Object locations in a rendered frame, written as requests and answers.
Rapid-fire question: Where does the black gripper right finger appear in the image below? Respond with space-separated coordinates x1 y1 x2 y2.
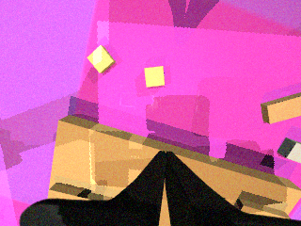
165 152 301 226

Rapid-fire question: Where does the small white cube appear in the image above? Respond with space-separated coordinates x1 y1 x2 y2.
277 137 301 163

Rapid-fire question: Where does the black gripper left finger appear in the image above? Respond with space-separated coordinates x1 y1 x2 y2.
19 151 166 226

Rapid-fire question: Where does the orange flat bar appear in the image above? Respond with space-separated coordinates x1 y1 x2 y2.
261 92 301 124

